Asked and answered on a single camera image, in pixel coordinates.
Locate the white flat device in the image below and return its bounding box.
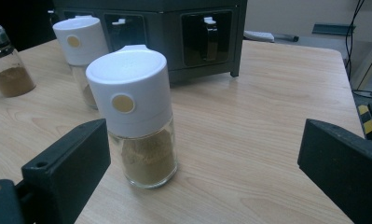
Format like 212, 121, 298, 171
243, 30, 275, 44

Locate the dark seasoning box drawer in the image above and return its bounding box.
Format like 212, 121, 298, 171
181, 10, 233, 68
103, 13, 147, 52

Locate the black hanging cable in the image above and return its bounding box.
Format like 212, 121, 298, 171
344, 0, 366, 82

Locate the black floor cable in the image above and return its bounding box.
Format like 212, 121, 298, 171
351, 89, 372, 101

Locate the black drawer cabinet machine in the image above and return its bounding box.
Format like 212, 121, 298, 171
51, 0, 249, 84

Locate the light metal stand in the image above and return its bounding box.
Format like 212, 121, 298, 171
350, 29, 372, 91

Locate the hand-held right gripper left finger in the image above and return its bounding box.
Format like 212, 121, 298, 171
21, 118, 112, 224

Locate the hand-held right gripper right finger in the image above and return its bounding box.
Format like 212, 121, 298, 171
296, 118, 372, 224

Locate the dark green flat bar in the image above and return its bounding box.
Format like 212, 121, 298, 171
311, 23, 356, 35

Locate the yellow-black striped block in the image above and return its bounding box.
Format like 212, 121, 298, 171
356, 105, 372, 143

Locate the metal-lidded glass spice jar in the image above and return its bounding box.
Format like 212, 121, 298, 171
0, 23, 37, 99

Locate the white-lidded glass spice jar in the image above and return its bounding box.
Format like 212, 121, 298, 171
52, 16, 110, 110
85, 44, 179, 189

